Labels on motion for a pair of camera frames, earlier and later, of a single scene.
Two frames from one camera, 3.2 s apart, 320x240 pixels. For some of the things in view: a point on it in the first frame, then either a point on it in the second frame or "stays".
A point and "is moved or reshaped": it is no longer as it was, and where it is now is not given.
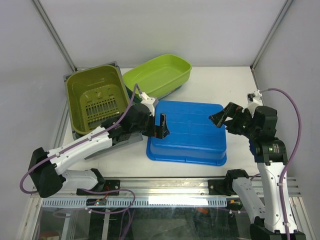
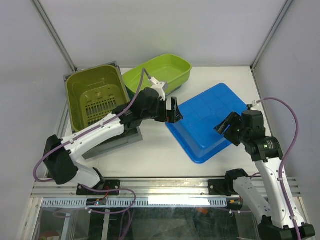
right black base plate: x=220 y=187 stays
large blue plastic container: x=193 y=137 is moved or reshaped
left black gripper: x=158 y=131 to x=170 y=116
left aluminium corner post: x=55 y=34 stays
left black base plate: x=114 y=184 stays
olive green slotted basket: x=94 y=96 stays
